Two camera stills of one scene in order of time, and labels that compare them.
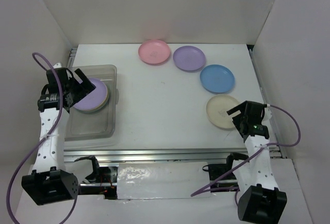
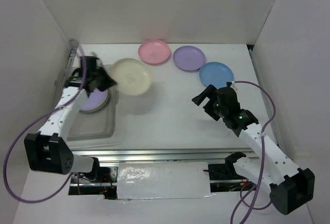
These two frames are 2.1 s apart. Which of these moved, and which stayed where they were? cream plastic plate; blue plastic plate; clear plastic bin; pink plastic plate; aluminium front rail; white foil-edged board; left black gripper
Moved: cream plastic plate; blue plastic plate; left black gripper
Stayed: aluminium front rail; white foil-edged board; clear plastic bin; pink plastic plate
